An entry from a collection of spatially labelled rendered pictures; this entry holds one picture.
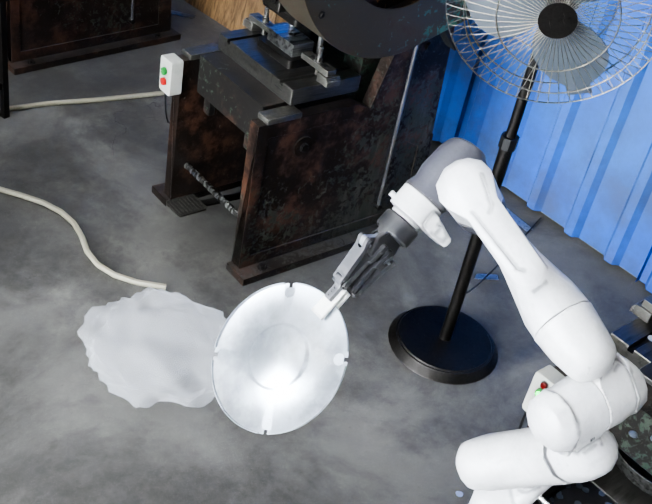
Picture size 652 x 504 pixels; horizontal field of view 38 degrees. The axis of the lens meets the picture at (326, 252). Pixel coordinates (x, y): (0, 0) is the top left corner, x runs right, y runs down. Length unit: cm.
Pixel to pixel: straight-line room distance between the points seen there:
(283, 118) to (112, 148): 114
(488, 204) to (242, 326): 54
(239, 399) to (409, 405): 139
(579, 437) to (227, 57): 222
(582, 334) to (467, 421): 158
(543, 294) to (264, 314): 54
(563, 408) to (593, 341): 12
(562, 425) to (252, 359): 58
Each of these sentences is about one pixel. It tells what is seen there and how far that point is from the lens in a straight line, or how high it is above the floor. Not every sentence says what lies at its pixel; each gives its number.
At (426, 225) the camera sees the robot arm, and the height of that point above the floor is 122.
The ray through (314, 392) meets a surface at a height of 96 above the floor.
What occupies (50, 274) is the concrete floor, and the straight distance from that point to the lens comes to 344.
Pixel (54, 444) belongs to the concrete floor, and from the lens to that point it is 289.
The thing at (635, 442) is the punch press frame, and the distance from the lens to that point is 250.
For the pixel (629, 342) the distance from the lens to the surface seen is 252.
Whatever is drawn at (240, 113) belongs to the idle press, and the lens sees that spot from 333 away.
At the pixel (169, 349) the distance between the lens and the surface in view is 292.
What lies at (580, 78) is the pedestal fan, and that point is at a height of 112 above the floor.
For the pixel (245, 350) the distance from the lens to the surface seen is 184.
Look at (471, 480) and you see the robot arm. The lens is 192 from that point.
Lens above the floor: 218
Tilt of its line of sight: 36 degrees down
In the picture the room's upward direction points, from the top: 12 degrees clockwise
